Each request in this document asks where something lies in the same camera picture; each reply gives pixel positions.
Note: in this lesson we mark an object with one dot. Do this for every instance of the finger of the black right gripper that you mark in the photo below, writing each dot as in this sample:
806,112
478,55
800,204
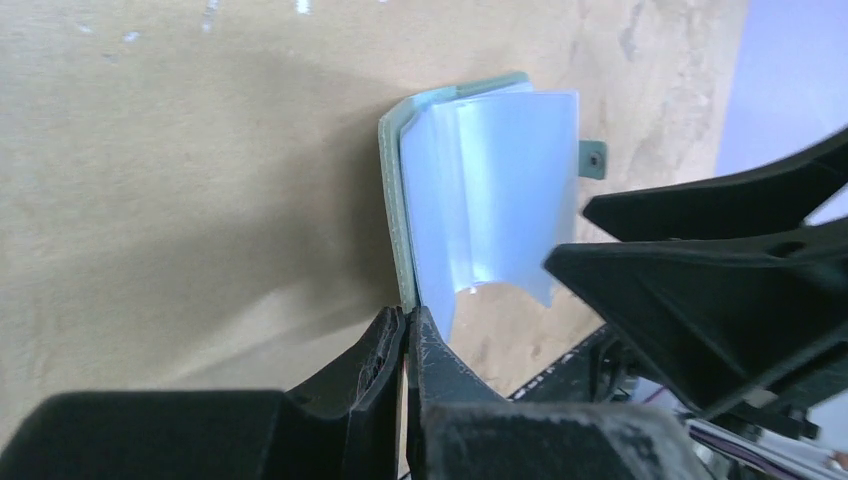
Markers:
773,198

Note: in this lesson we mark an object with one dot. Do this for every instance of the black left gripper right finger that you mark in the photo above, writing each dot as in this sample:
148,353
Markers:
459,428

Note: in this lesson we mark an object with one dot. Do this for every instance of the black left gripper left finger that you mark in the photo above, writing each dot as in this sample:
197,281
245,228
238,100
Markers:
340,423

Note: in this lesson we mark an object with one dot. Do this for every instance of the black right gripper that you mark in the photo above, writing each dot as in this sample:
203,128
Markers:
748,336

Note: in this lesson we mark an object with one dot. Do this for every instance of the teal leather card holder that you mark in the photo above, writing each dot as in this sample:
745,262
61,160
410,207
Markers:
480,182

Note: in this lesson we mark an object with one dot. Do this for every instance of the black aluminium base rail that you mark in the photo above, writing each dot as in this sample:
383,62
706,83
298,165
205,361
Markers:
576,378

